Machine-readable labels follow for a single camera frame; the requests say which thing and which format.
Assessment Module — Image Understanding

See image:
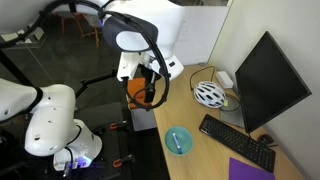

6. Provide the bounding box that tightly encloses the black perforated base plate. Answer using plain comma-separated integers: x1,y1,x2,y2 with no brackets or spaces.
43,122,123,180

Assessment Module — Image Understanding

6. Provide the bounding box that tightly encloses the orange and black clamp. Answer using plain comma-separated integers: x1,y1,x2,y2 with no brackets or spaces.
112,153,136,169
109,120,129,131

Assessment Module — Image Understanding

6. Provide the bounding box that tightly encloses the grey monitor base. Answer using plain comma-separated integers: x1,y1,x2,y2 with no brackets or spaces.
219,96,246,129

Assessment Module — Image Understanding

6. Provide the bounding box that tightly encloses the teal bowl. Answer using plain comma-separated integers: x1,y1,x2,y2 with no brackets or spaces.
164,125,194,157

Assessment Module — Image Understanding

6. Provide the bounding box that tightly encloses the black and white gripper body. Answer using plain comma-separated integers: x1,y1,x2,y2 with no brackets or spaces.
138,63,158,89

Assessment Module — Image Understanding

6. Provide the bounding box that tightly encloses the whiteboard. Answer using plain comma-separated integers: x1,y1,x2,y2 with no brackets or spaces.
173,5,231,67

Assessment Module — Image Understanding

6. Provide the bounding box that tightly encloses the blue marker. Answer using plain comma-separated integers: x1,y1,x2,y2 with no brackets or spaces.
171,132,184,155

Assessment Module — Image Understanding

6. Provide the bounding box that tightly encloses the wooden leg chair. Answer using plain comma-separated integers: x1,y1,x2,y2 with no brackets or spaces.
59,11,102,48

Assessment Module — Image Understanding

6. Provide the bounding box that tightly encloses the small white box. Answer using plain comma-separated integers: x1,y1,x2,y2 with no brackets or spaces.
214,70,234,90

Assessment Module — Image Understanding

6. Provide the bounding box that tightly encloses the purple paper sheet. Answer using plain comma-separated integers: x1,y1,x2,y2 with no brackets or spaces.
228,157,276,180

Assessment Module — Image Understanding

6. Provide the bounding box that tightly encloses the black keyboard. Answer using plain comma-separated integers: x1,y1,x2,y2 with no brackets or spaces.
198,113,277,174

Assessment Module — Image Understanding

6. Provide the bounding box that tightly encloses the white cabinet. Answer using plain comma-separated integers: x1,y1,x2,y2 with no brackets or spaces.
130,106,158,132

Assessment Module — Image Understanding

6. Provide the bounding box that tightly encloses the black computer monitor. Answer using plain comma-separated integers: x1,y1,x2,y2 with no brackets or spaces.
234,30,313,134

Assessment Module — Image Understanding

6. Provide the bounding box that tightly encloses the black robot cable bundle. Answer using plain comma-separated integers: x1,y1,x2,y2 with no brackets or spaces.
0,0,171,111

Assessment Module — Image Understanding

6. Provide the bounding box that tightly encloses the orange box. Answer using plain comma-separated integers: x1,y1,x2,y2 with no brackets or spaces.
126,77,148,110

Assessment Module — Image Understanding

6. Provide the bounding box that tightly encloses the black cable by monitor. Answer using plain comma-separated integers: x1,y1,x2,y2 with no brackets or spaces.
224,93,242,113

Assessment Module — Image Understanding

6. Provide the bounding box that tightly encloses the white bicycle helmet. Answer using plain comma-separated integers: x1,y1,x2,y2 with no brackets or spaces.
193,80,228,109

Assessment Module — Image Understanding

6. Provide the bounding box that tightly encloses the black computer mouse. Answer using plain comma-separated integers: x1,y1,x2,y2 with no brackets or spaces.
258,133,276,148

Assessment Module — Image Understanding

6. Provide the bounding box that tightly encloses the black desk cable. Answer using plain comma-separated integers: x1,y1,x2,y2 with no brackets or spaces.
189,65,217,92

